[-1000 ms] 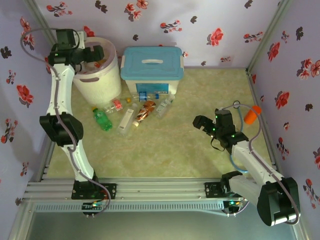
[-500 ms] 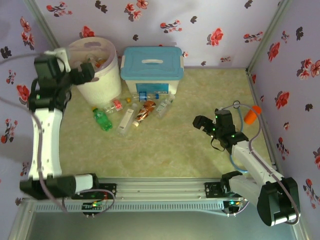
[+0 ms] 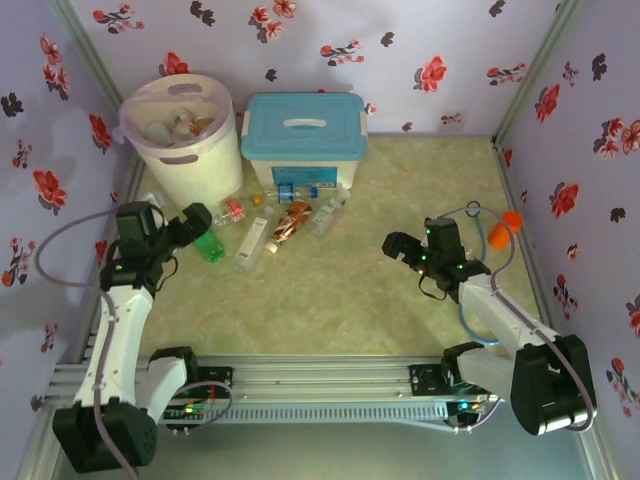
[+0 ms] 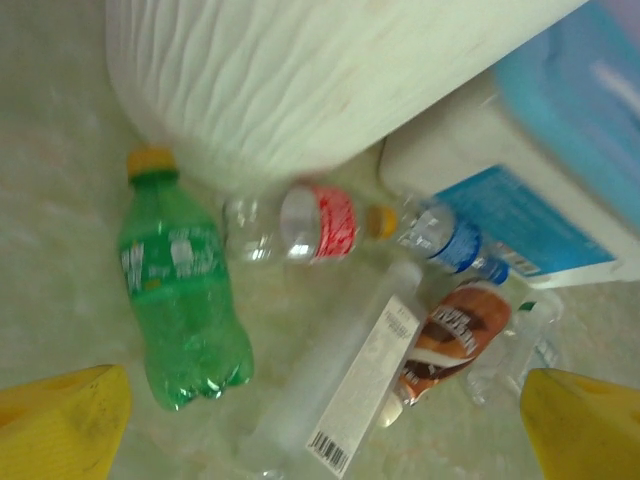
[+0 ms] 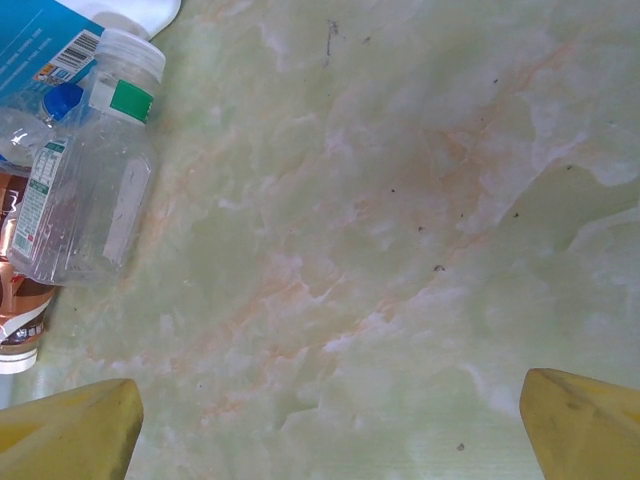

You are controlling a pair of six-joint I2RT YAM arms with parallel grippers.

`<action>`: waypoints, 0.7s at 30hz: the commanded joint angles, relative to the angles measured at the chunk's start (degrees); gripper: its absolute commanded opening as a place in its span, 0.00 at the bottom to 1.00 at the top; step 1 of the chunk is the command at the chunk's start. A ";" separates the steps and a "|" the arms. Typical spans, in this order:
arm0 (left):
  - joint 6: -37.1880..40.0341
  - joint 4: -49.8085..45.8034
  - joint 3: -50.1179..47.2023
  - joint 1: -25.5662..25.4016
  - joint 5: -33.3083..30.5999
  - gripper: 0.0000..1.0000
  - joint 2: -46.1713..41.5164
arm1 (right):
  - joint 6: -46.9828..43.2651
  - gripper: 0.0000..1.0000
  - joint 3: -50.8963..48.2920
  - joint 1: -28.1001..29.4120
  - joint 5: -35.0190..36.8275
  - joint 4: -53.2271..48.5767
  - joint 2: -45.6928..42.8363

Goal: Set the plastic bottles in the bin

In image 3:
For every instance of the white speckled ribbed bin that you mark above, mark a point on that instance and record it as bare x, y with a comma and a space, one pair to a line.
200, 180

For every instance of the green bottle yellow cap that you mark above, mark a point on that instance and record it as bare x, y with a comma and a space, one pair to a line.
210, 247

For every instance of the tall clear bottle white label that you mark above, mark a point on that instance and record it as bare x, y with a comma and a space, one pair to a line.
252, 240

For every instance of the orange plastic cylinder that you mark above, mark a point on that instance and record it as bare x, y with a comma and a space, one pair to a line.
505, 230

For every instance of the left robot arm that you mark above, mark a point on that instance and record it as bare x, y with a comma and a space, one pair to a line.
125, 325

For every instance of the white storage box blue lid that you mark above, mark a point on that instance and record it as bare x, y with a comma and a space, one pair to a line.
305, 115

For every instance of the clear bottle red label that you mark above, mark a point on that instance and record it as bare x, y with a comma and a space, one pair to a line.
232, 212

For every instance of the clear plastic bottle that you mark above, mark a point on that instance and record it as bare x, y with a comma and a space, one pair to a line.
158, 133

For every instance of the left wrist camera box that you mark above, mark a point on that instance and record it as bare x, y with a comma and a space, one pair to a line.
155, 202

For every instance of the aluminium frame cross rail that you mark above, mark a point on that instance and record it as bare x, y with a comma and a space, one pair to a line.
320, 380

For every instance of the brown label bottle white cap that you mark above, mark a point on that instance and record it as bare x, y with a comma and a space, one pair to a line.
290, 222

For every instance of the translucent lavender bin liner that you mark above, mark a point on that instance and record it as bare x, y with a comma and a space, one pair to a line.
135, 115

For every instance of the small LED circuit board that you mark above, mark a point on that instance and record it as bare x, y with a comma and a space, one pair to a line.
187, 411
470, 406

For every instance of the aluminium frame post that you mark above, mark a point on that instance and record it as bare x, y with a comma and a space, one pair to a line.
540, 60
85, 45

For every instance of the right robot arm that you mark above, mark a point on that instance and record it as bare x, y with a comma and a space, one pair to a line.
500, 315

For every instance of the clear bottle blue label gold cap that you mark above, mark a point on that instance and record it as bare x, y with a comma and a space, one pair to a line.
287, 192

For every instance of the clear bottle green label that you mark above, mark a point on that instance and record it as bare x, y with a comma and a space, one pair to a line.
327, 215

